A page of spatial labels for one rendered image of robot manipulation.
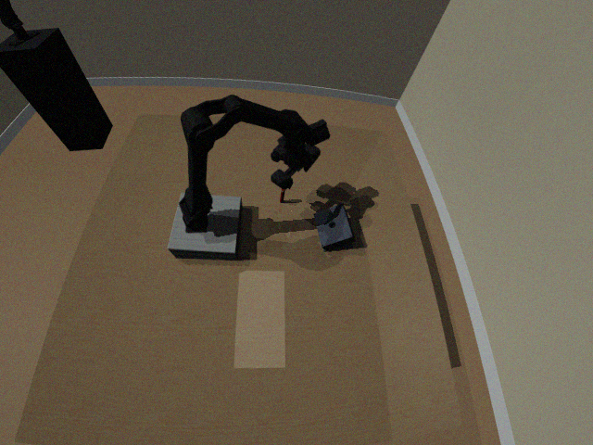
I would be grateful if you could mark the dark blue sloped panel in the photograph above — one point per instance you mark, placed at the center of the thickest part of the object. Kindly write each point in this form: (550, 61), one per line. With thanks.
(334, 228)

